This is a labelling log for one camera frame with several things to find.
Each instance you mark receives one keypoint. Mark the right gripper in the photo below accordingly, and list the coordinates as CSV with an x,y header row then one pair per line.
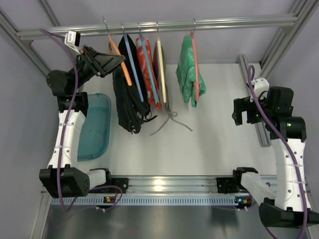
x,y
248,109

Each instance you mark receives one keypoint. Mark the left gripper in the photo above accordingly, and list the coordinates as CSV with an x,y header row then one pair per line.
x,y
92,62

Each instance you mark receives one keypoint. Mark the black trousers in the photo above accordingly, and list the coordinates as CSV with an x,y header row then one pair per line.
x,y
131,112

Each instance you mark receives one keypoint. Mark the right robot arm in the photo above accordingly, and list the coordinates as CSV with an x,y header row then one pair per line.
x,y
285,208

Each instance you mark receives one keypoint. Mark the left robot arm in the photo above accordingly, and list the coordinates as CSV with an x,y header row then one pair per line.
x,y
72,110

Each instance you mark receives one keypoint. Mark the light blue clothes hanger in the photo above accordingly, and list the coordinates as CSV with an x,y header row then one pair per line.
x,y
132,64

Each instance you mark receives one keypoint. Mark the black garment on blue hanger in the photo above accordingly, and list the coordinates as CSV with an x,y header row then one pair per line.
x,y
142,107

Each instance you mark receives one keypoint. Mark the pink clothes hanger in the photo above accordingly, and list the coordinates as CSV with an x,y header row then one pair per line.
x,y
192,60

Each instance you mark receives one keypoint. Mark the red patterned garment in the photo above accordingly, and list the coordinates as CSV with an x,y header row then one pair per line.
x,y
143,67

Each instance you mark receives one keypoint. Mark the green garment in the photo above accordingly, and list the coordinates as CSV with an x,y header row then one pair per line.
x,y
189,78

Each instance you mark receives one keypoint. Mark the teal plastic bin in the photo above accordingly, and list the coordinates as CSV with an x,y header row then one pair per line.
x,y
95,132

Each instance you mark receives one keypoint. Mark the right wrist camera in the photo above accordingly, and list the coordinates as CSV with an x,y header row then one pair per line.
x,y
260,88

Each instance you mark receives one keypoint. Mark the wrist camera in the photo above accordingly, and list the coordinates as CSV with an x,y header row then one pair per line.
x,y
72,40
260,88

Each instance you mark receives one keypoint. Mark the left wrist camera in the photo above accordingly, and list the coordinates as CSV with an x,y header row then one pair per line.
x,y
72,40

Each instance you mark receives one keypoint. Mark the grey brown garment with drawstring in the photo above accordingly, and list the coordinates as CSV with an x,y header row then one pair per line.
x,y
165,106

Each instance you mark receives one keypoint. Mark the aluminium hanging rail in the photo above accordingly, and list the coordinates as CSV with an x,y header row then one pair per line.
x,y
182,25

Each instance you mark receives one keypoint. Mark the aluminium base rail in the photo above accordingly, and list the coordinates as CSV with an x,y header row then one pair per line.
x,y
169,183

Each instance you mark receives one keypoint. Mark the left aluminium frame post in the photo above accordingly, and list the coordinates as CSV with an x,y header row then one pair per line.
x,y
43,52

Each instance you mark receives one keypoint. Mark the slotted cable duct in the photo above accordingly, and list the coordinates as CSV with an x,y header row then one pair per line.
x,y
134,200

